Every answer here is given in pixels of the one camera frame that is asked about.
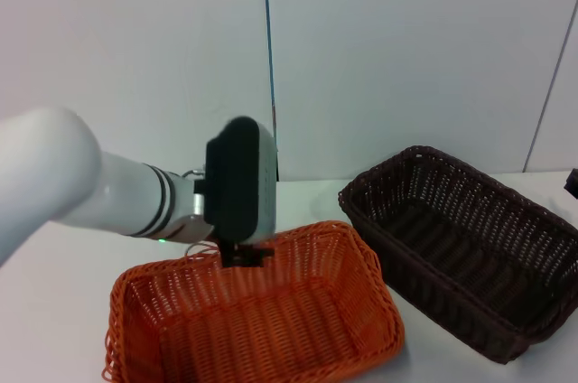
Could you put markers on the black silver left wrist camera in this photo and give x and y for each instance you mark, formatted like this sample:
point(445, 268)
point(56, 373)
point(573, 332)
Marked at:
point(235, 184)

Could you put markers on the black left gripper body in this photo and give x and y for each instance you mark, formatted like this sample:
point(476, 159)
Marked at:
point(246, 250)

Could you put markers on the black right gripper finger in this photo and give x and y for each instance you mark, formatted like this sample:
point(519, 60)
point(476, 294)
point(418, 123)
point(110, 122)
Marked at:
point(573, 184)

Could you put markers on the orange woven plastic basket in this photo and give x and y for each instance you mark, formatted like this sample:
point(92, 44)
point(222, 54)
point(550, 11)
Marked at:
point(271, 324)

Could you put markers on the dark brown woven basket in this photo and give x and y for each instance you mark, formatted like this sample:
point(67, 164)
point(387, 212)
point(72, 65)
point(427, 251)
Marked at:
point(460, 256)

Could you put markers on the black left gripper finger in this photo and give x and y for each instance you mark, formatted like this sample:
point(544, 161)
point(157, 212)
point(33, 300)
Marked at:
point(234, 262)
point(255, 262)

